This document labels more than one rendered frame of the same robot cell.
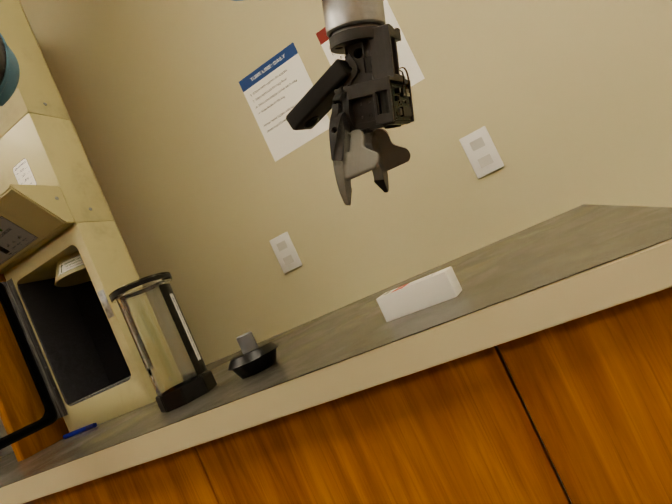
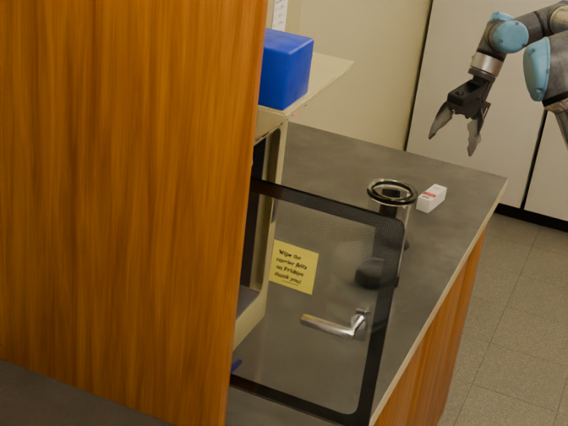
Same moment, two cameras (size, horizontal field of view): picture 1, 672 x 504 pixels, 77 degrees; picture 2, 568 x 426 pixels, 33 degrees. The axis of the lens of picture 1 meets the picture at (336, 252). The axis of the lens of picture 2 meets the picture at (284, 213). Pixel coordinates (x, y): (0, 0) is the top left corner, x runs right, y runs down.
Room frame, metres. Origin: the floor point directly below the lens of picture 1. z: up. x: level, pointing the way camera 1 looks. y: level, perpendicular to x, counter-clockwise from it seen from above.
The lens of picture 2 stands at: (1.04, 2.22, 2.02)
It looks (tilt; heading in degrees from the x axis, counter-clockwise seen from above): 27 degrees down; 269
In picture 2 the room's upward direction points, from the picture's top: 7 degrees clockwise
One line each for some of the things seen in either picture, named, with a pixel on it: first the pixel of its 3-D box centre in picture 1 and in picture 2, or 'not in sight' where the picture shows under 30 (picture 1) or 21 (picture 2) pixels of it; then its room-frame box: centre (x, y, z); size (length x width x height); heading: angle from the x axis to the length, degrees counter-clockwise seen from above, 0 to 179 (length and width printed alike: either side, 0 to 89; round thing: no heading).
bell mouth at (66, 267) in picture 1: (87, 264); not in sight; (1.15, 0.63, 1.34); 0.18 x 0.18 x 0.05
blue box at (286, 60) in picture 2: not in sight; (269, 67); (1.05, 0.81, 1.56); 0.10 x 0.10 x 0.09; 68
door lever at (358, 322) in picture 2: not in sight; (332, 322); (0.91, 0.95, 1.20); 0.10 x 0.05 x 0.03; 158
